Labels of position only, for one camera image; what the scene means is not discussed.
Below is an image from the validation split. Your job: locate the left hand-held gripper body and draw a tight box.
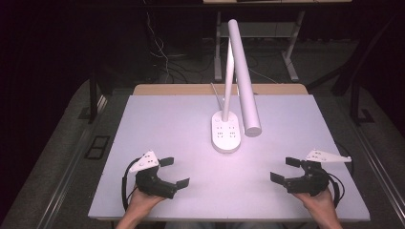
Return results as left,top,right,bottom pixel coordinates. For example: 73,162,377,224
128,150,180,200

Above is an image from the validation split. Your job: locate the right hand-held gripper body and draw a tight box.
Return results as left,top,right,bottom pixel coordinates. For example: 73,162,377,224
285,149,352,198

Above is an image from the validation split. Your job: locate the person's left hand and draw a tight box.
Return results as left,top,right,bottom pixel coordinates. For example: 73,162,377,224
126,186,167,219

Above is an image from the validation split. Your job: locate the person's right hand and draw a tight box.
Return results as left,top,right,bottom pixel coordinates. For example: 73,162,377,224
292,187,338,220

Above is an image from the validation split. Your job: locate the black metal stand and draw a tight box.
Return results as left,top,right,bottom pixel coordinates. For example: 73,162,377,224
330,15,395,126
77,68,111,125

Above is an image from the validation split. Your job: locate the white desk lamp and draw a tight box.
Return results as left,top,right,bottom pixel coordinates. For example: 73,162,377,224
210,18,263,155

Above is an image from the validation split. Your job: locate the desk with white metal legs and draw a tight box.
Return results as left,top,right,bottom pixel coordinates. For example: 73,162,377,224
202,0,352,84

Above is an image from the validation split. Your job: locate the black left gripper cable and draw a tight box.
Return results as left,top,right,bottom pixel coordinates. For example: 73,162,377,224
120,157,141,212

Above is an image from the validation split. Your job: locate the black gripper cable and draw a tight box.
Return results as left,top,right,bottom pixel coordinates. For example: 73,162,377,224
120,157,141,212
327,173,347,208

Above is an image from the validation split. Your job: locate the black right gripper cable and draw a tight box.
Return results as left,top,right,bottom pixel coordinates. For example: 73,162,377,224
327,173,347,208

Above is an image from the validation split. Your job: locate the black floor socket frame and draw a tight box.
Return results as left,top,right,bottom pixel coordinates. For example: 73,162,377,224
83,135,112,160

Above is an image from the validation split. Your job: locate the metal floor rail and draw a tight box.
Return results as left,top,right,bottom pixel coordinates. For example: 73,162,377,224
347,122,405,227
32,94,109,229

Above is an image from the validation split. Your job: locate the white lamp cable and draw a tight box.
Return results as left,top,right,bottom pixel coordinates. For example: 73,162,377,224
209,82,226,112

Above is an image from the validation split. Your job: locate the tangle of floor cables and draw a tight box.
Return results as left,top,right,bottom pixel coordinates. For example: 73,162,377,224
144,11,215,84

